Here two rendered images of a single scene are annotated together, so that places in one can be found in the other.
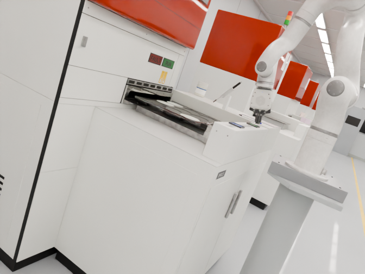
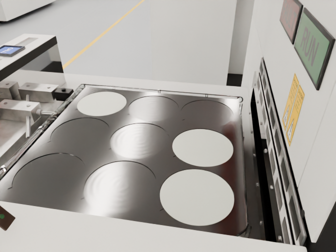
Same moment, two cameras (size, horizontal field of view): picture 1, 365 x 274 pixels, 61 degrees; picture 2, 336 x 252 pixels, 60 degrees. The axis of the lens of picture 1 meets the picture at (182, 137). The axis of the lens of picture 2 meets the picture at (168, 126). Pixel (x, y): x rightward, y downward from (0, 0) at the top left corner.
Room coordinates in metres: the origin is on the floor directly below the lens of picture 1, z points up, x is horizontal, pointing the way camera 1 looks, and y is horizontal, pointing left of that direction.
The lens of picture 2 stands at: (2.03, -0.01, 1.20)
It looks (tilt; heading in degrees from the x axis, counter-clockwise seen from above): 34 degrees down; 165
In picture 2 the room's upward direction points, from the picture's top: straight up
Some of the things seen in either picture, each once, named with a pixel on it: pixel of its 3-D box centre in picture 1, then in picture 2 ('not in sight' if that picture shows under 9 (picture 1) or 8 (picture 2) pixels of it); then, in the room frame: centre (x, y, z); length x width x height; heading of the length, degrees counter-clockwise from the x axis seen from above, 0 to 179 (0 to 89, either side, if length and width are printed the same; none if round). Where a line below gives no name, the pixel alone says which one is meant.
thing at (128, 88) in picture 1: (149, 97); (263, 150); (1.70, 0.24, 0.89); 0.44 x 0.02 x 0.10; 155
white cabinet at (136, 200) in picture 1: (175, 199); not in sight; (1.65, -0.08, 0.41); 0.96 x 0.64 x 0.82; 155
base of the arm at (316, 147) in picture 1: (314, 152); not in sight; (1.37, -0.57, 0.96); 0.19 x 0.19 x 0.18
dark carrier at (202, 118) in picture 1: (181, 110); (139, 140); (1.63, 0.05, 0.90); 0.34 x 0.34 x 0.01; 65
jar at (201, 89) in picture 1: (201, 89); not in sight; (2.12, -0.01, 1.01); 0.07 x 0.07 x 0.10
